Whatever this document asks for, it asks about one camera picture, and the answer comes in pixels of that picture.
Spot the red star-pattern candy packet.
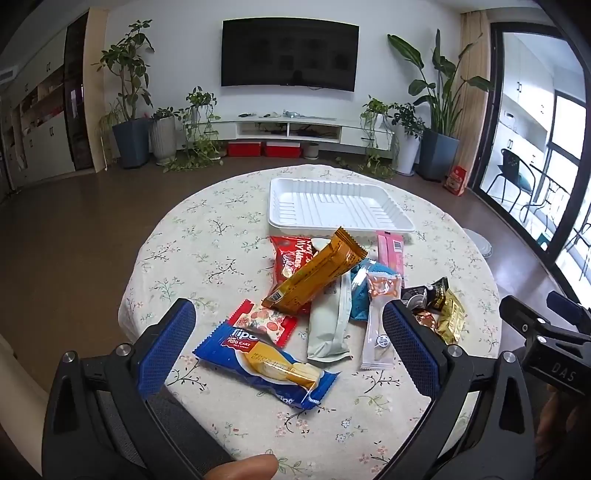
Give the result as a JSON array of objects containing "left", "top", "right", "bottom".
[{"left": 414, "top": 310, "right": 438, "bottom": 332}]

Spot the gold foil snack packet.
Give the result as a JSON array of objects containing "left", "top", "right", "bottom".
[{"left": 437, "top": 289, "right": 467, "bottom": 345}]

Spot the blue Tipo cake packet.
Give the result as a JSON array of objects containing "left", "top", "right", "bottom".
[{"left": 193, "top": 322, "right": 338, "bottom": 410}]

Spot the clear orange-cat candy packet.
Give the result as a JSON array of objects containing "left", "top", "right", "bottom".
[{"left": 361, "top": 272, "right": 402, "bottom": 370}]

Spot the light blue snack packet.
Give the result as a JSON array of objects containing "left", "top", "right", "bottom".
[{"left": 349, "top": 258, "right": 394, "bottom": 321}]

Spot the pale green long snack packet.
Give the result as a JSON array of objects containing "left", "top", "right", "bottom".
[{"left": 305, "top": 238, "right": 353, "bottom": 364}]

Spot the small red floral candy packet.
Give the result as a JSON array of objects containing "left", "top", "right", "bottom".
[{"left": 226, "top": 299, "right": 298, "bottom": 348}]

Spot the pink snack bar packet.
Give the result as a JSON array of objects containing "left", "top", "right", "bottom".
[{"left": 377, "top": 231, "right": 405, "bottom": 277}]

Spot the orange snack bar packet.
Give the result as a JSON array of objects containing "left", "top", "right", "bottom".
[{"left": 262, "top": 227, "right": 368, "bottom": 315}]

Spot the red Mylikes chocolate packet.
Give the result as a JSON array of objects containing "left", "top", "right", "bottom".
[{"left": 263, "top": 236, "right": 315, "bottom": 307}]

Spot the person's right hand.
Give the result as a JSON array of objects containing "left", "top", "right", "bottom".
[{"left": 535, "top": 384, "right": 579, "bottom": 457}]

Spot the person's left hand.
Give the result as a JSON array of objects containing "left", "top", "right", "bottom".
[{"left": 204, "top": 454, "right": 279, "bottom": 480}]

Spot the white round trash bin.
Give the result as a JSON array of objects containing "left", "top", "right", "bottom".
[{"left": 465, "top": 228, "right": 493, "bottom": 259}]

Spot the floral white tablecloth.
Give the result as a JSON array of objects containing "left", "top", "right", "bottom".
[{"left": 118, "top": 165, "right": 502, "bottom": 479}]

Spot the black balcony chair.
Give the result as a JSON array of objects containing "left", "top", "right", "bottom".
[{"left": 486, "top": 148, "right": 537, "bottom": 212}]

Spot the red gift bag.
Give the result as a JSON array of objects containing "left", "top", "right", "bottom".
[{"left": 444, "top": 165, "right": 467, "bottom": 196}]

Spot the white plastic tray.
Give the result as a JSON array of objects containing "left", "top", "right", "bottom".
[{"left": 269, "top": 178, "right": 415, "bottom": 237}]

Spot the large leaf plant blue pot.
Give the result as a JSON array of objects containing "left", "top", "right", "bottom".
[{"left": 387, "top": 32, "right": 492, "bottom": 182}]

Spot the trailing pothos plant left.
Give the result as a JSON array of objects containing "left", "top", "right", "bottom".
[{"left": 164, "top": 86, "right": 223, "bottom": 172}]

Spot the trailing pothos plant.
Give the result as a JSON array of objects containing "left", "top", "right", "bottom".
[
  {"left": 335, "top": 96, "right": 394, "bottom": 180},
  {"left": 164, "top": 86, "right": 223, "bottom": 172}
]

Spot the left red storage box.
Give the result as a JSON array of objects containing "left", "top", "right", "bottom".
[{"left": 226, "top": 141, "right": 263, "bottom": 158}]

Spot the red storage box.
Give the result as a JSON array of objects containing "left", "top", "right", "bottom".
[
  {"left": 226, "top": 141, "right": 263, "bottom": 158},
  {"left": 264, "top": 142, "right": 303, "bottom": 158}
]

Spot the trailing pothos plant right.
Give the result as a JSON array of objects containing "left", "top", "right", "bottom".
[{"left": 335, "top": 96, "right": 394, "bottom": 180}]

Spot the right red storage box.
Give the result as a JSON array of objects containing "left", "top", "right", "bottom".
[{"left": 264, "top": 142, "right": 303, "bottom": 158}]

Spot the plant in white ribbed pot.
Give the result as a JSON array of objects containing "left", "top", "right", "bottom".
[{"left": 149, "top": 107, "right": 176, "bottom": 166}]

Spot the bushy plant white pot right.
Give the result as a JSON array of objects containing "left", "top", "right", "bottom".
[{"left": 392, "top": 103, "right": 425, "bottom": 176}]

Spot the white tv console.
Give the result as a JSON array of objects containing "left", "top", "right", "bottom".
[{"left": 186, "top": 115, "right": 396, "bottom": 152}]

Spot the small white pot under console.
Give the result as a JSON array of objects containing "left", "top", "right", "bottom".
[{"left": 303, "top": 142, "right": 320, "bottom": 160}]

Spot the white cabinet shelving unit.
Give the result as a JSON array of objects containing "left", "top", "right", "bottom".
[{"left": 1, "top": 29, "right": 75, "bottom": 188}]

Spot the tall plant in blue pot left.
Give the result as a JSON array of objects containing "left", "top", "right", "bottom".
[{"left": 95, "top": 19, "right": 155, "bottom": 169}]

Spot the beige curtain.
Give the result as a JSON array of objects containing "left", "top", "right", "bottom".
[{"left": 454, "top": 10, "right": 491, "bottom": 182}]

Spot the wall-mounted black television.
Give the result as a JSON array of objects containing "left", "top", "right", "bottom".
[{"left": 221, "top": 17, "right": 360, "bottom": 92}]

